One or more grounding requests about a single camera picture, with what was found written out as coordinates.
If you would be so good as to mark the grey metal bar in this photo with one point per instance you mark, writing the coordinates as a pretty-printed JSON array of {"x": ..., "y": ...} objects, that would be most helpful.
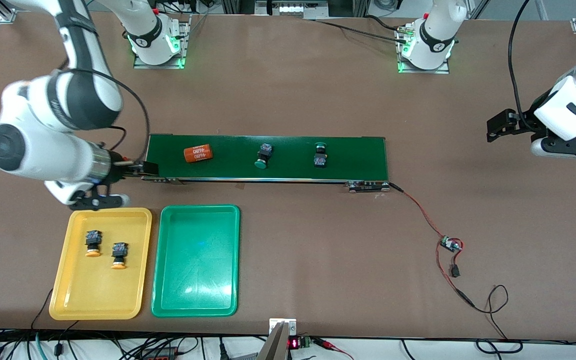
[{"x": 273, "y": 350}]

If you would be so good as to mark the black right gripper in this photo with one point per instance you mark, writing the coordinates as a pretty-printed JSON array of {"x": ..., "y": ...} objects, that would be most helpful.
[{"x": 117, "y": 168}]

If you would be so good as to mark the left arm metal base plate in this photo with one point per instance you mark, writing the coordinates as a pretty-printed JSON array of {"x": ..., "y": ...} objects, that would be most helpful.
[{"x": 420, "y": 71}]

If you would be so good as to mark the green belt conveyor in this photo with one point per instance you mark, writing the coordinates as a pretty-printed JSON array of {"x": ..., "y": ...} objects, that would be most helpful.
[{"x": 358, "y": 157}]

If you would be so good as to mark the red clip lead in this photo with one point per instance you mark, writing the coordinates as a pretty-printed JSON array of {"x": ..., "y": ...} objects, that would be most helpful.
[{"x": 325, "y": 344}]

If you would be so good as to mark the yellow plastic tray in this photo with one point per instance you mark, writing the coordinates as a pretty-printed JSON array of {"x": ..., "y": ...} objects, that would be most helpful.
[{"x": 93, "y": 295}]

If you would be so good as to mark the silver mounting bracket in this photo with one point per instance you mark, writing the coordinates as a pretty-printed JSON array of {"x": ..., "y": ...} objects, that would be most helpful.
[{"x": 274, "y": 325}]

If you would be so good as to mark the small black plug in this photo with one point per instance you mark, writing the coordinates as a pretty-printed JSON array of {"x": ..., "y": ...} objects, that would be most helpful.
[{"x": 455, "y": 272}]

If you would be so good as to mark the green cap push button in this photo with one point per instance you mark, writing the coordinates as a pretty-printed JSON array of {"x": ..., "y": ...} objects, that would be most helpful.
[
  {"x": 320, "y": 159},
  {"x": 264, "y": 152}
]

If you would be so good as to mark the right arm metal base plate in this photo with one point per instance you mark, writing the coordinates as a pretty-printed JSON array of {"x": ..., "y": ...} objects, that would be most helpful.
[{"x": 158, "y": 66}]

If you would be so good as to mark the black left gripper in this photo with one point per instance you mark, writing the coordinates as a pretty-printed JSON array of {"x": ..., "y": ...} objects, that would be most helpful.
[{"x": 524, "y": 121}]

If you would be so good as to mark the grey electronics box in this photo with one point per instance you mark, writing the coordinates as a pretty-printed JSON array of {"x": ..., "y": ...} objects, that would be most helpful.
[{"x": 293, "y": 9}]

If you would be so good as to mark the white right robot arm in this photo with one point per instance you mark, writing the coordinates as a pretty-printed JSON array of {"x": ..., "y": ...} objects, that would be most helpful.
[{"x": 33, "y": 150}]

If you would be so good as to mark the orange cylinder with white print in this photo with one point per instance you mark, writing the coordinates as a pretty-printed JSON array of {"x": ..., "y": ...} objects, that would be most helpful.
[{"x": 198, "y": 153}]

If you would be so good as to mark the yellow cap push button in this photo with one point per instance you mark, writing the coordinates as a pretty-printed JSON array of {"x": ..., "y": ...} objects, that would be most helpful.
[
  {"x": 119, "y": 255},
  {"x": 93, "y": 243}
]

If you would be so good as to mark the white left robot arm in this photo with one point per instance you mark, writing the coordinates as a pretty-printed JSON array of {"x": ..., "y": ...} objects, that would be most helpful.
[{"x": 435, "y": 35}]

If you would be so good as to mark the green plastic tray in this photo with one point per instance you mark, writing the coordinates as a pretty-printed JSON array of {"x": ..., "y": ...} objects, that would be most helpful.
[{"x": 195, "y": 260}]

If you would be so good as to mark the small controller circuit board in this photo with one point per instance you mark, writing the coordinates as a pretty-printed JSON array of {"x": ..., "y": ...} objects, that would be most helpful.
[{"x": 450, "y": 244}]

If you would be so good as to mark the red LED display module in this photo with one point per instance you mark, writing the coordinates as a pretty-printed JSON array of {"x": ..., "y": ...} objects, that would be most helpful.
[{"x": 294, "y": 343}]

